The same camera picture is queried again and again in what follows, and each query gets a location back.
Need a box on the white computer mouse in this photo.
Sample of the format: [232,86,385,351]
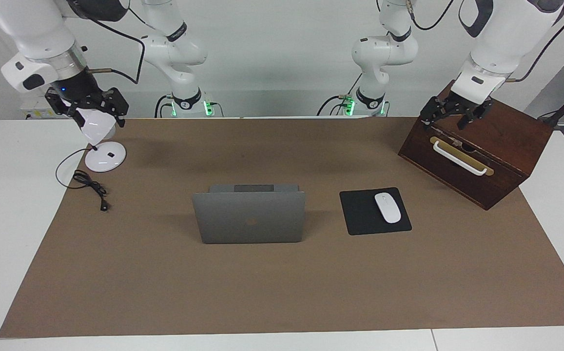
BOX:
[374,193,402,224]

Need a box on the white box handle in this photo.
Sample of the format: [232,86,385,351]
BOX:
[432,140,488,176]

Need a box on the grey laptop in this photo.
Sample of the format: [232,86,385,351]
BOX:
[192,184,307,244]

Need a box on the black lamp power cable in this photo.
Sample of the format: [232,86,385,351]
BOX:
[56,148,110,212]

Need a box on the black arm base cable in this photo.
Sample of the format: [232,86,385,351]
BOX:
[317,73,363,117]
[154,95,173,118]

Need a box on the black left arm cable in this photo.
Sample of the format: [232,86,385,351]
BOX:
[406,0,564,82]

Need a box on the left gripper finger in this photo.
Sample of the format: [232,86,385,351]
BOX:
[419,96,452,130]
[457,99,495,132]

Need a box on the white desk lamp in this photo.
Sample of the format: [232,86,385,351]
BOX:
[75,107,127,173]

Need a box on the brass handle plate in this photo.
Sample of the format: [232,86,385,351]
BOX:
[429,136,495,176]

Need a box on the brown table mat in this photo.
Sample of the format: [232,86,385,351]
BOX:
[0,117,564,338]

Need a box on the dark wooden box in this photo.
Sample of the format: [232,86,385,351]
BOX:
[398,79,554,211]

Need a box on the black mouse pad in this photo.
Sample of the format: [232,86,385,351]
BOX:
[339,187,412,236]

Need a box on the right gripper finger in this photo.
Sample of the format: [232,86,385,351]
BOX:
[97,87,130,129]
[45,90,79,120]

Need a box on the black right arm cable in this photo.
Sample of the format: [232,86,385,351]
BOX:
[84,0,146,84]

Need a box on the white power strip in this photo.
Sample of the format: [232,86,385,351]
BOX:
[20,99,62,120]

